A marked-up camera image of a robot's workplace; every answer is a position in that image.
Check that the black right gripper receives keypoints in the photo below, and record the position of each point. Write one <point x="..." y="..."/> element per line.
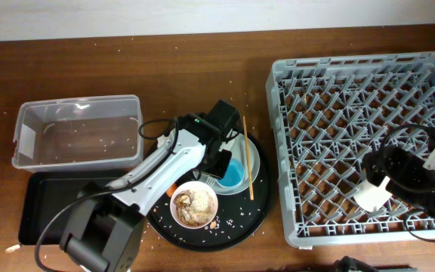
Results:
<point x="391" y="157"/>

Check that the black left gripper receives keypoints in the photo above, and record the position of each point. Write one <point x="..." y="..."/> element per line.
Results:
<point x="220" y="169"/>

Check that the white plate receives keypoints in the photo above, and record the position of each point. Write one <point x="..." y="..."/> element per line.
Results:
<point x="237" y="148"/>

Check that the blue cup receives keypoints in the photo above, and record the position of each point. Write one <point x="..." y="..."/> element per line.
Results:
<point x="233" y="176"/>

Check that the white plastic fork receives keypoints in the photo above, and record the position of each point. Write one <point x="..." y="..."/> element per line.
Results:
<point x="209" y="180"/>

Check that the wooden chopstick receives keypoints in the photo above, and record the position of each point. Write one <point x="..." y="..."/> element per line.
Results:
<point x="248" y="159"/>

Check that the orange carrot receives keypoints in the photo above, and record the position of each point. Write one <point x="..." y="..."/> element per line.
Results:
<point x="170" y="191"/>

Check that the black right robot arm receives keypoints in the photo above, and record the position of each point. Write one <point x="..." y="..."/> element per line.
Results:
<point x="417" y="187"/>

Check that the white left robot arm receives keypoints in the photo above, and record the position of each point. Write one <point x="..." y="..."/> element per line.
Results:
<point x="193" y="144"/>

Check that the grey dishwasher rack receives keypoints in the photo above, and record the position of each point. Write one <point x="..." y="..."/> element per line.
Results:
<point x="327" y="113"/>

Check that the food scraps pile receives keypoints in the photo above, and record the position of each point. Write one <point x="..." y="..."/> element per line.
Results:
<point x="194" y="207"/>

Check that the round black tray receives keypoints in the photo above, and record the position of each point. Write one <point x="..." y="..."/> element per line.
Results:
<point x="237" y="217"/>

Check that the clear plastic bin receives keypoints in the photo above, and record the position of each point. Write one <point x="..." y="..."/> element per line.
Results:
<point x="78" y="134"/>

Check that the black rectangular tray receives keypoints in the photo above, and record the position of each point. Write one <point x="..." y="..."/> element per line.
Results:
<point x="48" y="193"/>

